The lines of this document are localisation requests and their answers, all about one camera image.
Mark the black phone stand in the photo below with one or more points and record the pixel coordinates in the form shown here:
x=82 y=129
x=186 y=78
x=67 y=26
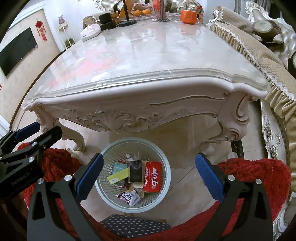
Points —
x=127 y=23

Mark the white mesh wastebasket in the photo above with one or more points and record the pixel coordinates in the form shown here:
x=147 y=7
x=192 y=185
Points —
x=105 y=160

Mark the vase with red flowers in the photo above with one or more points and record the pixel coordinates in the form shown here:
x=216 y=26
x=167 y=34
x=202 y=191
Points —
x=164 y=15

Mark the white paper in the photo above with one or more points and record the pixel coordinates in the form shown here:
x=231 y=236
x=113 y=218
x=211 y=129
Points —
x=131 y=157

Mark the ornate cream coffee table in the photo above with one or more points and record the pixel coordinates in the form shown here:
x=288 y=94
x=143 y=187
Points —
x=138 y=111

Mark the white maroon snack packet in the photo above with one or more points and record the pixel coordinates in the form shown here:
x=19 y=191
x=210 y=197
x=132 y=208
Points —
x=128 y=197

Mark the white corner stand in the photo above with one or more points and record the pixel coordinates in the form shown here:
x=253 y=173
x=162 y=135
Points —
x=62 y=32

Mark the dark patterned box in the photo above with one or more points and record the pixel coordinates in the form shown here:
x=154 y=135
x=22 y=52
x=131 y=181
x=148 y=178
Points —
x=136 y=171

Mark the teal box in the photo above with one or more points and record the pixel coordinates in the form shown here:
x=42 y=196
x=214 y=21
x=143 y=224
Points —
x=120 y=169

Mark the green box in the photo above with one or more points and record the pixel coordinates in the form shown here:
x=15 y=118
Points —
x=118 y=176

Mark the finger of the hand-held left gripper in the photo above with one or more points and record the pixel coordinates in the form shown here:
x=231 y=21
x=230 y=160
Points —
x=27 y=129
x=50 y=136

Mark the brown cardboard sheet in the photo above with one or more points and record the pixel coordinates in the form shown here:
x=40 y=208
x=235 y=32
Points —
x=129 y=4

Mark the dark star-print cloth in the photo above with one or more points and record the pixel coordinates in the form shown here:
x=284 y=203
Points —
x=134 y=226

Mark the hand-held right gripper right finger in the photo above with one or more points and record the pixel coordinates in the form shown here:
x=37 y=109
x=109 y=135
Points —
x=210 y=179

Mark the person's red fluffy garment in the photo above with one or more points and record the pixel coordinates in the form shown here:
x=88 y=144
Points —
x=249 y=171

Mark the red gift bag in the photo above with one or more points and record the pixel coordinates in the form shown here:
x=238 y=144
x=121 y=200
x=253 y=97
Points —
x=156 y=4

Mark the red box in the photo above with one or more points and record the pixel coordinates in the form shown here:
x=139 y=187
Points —
x=152 y=176

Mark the red knot wall ornament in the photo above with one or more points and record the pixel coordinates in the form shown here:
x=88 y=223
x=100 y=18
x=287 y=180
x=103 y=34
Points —
x=40 y=29

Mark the glass tray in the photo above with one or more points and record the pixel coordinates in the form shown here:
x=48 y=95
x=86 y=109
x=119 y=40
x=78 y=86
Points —
x=175 y=17

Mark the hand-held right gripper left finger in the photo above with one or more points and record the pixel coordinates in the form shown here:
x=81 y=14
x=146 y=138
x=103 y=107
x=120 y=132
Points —
x=89 y=178

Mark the small green plant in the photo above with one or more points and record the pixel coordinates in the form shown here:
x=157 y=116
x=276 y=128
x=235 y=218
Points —
x=69 y=42

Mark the orange mug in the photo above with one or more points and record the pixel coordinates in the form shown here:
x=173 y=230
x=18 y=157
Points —
x=189 y=16

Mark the silver tufted ornate sofa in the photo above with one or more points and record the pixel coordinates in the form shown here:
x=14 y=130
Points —
x=106 y=4

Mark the purple vase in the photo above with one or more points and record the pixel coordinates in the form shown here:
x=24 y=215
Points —
x=61 y=19

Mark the black wall television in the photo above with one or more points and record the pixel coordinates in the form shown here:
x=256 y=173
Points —
x=16 y=51

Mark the black cylinder speaker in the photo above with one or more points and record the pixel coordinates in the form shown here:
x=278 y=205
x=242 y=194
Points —
x=105 y=18

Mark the clear bag of snacks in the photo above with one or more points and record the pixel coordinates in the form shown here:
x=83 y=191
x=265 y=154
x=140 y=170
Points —
x=143 y=6

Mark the brown grey cushion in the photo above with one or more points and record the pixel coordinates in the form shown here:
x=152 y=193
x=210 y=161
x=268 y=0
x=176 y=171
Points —
x=266 y=31

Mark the ornate sofa with silver trim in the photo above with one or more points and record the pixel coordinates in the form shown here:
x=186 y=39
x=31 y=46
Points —
x=272 y=139

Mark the white tissue pack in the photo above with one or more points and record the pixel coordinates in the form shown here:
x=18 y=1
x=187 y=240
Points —
x=90 y=32

